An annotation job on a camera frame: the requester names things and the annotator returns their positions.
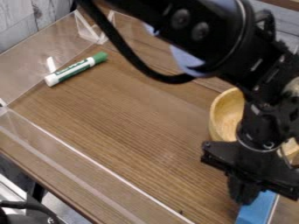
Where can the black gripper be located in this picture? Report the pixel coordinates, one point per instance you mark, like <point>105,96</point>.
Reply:
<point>254,172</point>

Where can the blue rectangular block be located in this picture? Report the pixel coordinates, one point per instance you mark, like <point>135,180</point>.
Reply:
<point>260,212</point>

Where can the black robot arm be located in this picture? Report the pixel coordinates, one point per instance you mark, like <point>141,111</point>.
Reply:
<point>224,39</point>

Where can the brown wooden bowl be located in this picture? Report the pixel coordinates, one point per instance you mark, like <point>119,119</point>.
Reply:
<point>226,114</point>

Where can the green and white marker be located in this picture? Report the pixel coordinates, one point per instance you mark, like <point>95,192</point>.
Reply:
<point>70,71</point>

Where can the clear acrylic tray walls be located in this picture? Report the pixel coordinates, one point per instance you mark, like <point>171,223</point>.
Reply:
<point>110,139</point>

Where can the black metal mount bottom left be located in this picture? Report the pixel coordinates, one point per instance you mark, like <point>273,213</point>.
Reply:
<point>42,214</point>

